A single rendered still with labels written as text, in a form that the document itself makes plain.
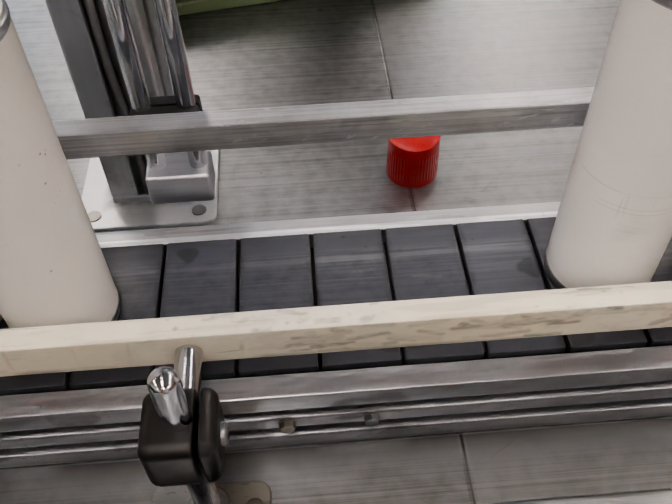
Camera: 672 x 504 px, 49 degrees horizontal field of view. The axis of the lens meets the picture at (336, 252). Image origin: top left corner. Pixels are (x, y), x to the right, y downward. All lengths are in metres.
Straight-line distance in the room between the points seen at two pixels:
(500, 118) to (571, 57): 0.28
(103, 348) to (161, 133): 0.10
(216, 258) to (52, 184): 0.11
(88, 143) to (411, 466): 0.21
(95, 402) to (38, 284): 0.06
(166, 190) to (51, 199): 0.12
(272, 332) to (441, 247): 0.12
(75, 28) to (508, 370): 0.28
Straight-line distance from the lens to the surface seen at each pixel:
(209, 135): 0.34
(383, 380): 0.34
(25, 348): 0.34
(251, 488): 0.37
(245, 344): 0.32
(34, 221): 0.31
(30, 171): 0.30
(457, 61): 0.61
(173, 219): 0.48
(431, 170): 0.49
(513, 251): 0.39
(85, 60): 0.43
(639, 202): 0.33
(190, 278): 0.38
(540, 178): 0.51
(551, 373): 0.36
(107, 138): 0.35
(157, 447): 0.29
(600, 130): 0.32
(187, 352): 0.32
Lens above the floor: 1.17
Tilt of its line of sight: 49 degrees down
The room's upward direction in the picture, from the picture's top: 2 degrees counter-clockwise
